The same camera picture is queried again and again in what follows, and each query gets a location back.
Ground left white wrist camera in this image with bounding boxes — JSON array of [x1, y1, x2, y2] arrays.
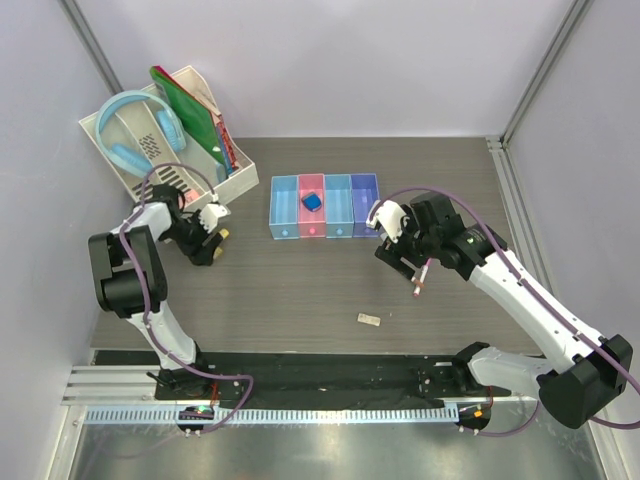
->
[[197, 202, 231, 234]]

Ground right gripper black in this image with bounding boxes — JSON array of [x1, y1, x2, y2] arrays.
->
[[375, 204, 439, 279]]

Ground green folder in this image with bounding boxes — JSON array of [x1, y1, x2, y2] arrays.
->
[[149, 66, 227, 167]]

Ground white marker red cap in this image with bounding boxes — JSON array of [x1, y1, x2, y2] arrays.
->
[[411, 277, 424, 289]]

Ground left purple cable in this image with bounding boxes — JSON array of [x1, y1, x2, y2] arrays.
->
[[119, 162, 256, 434]]

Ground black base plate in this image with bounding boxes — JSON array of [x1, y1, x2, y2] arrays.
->
[[95, 350, 511, 410]]

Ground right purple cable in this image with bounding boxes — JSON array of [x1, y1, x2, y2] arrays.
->
[[367, 187, 640, 440]]

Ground light blue bin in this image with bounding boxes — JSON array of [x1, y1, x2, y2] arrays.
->
[[325, 174, 355, 239], [269, 175, 300, 240]]

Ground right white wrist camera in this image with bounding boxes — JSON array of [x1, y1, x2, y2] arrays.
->
[[366, 200, 406, 243]]

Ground light blue headphones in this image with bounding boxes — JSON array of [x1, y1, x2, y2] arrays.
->
[[94, 90, 186, 178]]

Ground pink sticky note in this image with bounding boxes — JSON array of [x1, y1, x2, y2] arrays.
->
[[184, 189, 200, 204]]

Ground white desk file organizer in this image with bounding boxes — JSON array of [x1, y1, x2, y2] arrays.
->
[[79, 66, 259, 211]]

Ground red book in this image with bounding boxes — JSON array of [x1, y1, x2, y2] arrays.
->
[[213, 115, 238, 175]]

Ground tan eraser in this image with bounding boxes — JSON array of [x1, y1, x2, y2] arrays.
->
[[357, 313, 381, 327]]

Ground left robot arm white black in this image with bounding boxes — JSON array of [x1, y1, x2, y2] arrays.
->
[[88, 184, 231, 399]]

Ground blue pencil sharpener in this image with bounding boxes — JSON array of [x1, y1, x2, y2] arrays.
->
[[301, 192, 323, 212]]

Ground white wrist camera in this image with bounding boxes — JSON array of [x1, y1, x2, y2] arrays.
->
[[197, 202, 231, 234], [366, 200, 406, 243]]

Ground white marker pink cap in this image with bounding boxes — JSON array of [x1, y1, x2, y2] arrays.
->
[[413, 258, 432, 297]]

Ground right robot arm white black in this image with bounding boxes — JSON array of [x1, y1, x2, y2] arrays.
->
[[367, 187, 639, 430]]

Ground yellow highlighter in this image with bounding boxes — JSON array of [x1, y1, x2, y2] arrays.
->
[[212, 236, 229, 250]]

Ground white slotted cable duct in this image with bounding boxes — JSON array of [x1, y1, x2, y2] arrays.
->
[[84, 404, 459, 426]]

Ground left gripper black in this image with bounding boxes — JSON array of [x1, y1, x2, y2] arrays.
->
[[161, 211, 222, 266]]

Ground purple cable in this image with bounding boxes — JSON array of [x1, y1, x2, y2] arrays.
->
[[367, 187, 640, 440], [119, 162, 256, 434]]

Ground purple bin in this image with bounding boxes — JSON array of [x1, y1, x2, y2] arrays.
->
[[351, 173, 379, 238]]

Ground pink bin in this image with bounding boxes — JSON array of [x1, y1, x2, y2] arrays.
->
[[298, 173, 326, 238]]

